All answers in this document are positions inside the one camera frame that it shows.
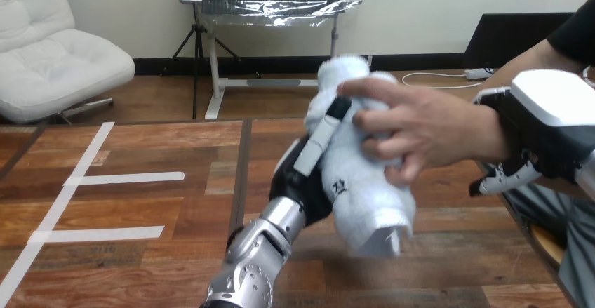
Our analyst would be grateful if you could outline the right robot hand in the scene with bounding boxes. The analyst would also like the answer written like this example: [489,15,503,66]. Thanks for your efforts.
[468,69,595,198]

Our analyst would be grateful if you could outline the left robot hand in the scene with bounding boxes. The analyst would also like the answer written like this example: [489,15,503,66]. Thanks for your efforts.
[268,95,353,228]

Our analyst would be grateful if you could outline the person's hand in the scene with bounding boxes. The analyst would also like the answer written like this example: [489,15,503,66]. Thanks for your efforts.
[336,76,510,188]

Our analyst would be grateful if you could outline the white towel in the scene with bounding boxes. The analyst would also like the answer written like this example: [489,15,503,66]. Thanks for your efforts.
[304,54,417,260]

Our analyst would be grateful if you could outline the person's forearm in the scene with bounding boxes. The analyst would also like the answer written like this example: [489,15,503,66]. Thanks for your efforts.
[479,38,589,97]

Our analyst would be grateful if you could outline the person's body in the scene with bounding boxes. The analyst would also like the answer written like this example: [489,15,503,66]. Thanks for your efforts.
[504,0,595,308]

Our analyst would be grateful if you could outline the white power strip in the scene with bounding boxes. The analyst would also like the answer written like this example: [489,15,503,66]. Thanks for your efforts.
[464,67,495,81]

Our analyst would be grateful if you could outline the dark screen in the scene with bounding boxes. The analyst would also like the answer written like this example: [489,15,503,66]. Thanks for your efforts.
[462,12,575,70]

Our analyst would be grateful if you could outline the brown wooden seat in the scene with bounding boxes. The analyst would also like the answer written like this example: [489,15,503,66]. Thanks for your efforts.
[528,223,567,271]

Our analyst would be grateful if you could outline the white desk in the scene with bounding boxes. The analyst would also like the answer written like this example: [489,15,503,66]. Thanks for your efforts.
[177,0,374,121]

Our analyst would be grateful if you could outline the black tripod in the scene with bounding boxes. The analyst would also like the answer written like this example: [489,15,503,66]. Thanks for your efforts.
[160,2,262,121]

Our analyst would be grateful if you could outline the white cushioned chair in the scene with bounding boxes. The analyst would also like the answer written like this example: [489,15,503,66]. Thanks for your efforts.
[0,0,136,126]

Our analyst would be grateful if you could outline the white cable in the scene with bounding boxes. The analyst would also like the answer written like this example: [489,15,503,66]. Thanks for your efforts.
[401,71,472,91]

